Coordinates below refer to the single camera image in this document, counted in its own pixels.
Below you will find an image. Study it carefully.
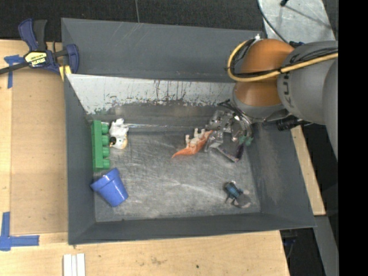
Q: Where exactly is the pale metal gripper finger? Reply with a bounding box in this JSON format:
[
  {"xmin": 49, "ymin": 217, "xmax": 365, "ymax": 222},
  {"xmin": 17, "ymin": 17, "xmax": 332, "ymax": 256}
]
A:
[
  {"xmin": 205, "ymin": 110, "xmax": 230, "ymax": 132},
  {"xmin": 205, "ymin": 138, "xmax": 246, "ymax": 163}
]

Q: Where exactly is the orange toy dinosaur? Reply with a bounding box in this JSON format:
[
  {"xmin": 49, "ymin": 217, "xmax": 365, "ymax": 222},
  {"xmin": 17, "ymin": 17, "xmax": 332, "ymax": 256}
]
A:
[{"xmin": 171, "ymin": 128, "xmax": 214, "ymax": 159}]

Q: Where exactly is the blue and grey toy figure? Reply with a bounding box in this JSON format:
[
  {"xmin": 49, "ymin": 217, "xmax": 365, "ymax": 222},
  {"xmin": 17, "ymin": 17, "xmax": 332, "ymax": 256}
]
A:
[{"xmin": 224, "ymin": 180, "xmax": 252, "ymax": 209}]

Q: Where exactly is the grey metal bin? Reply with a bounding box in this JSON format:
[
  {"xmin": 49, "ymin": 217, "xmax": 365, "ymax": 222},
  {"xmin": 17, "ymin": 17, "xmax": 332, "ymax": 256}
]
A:
[{"xmin": 60, "ymin": 17, "xmax": 317, "ymax": 246}]

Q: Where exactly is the white toy animal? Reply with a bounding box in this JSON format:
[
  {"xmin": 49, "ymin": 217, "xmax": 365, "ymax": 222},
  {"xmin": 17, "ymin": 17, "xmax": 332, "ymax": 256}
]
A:
[{"xmin": 108, "ymin": 118, "xmax": 129, "ymax": 150}]

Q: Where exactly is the green toy building brick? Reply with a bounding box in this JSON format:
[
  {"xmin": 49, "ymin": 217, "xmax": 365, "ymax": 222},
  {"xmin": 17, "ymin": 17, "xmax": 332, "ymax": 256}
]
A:
[{"xmin": 91, "ymin": 120, "xmax": 112, "ymax": 172}]

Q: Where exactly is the blue plastic flower pot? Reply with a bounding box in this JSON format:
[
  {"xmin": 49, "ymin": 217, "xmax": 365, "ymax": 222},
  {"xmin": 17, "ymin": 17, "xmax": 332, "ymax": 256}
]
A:
[{"xmin": 89, "ymin": 167, "xmax": 129, "ymax": 208}]

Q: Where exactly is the black cylinder on white bracket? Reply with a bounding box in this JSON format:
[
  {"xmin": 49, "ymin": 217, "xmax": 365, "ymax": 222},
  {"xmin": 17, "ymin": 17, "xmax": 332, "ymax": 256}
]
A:
[{"xmin": 263, "ymin": 115, "xmax": 304, "ymax": 132}]

